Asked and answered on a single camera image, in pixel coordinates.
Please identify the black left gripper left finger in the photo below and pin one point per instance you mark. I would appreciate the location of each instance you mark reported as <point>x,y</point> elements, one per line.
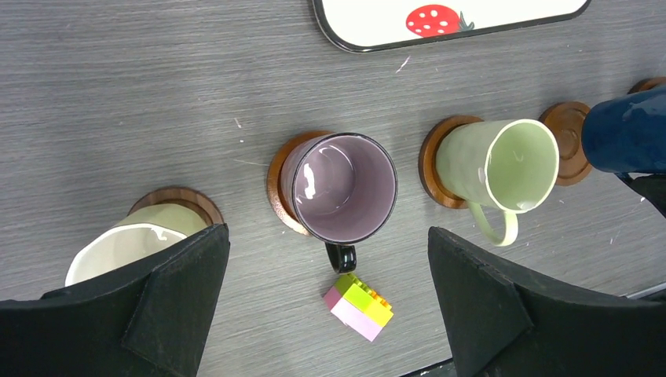
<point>148,318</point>

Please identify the pale green mug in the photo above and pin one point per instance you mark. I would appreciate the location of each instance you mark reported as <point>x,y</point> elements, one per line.
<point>501,169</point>

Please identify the light green mug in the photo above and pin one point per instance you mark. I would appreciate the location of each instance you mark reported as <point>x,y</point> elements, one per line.
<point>140,234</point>

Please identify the large brown wooden coaster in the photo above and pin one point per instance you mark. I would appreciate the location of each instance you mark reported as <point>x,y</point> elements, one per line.
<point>565,120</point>

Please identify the purple mug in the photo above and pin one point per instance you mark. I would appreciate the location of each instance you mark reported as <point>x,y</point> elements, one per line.
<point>342,188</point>

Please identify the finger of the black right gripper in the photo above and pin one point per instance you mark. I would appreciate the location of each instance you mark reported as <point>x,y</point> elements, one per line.
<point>651,187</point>

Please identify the pink green yellow toy block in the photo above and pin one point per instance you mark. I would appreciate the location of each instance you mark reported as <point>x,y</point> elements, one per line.
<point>358,306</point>

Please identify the white strawberry print tray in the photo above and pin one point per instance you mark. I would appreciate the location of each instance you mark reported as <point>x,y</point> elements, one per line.
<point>371,26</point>

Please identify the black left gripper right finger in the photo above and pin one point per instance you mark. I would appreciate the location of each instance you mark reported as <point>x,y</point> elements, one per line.
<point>503,319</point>

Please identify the dark brown wooden coaster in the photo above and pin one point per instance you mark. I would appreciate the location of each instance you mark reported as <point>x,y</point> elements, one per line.
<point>185,197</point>

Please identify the dark blue mug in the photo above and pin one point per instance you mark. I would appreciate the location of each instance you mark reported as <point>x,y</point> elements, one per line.
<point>627,134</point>

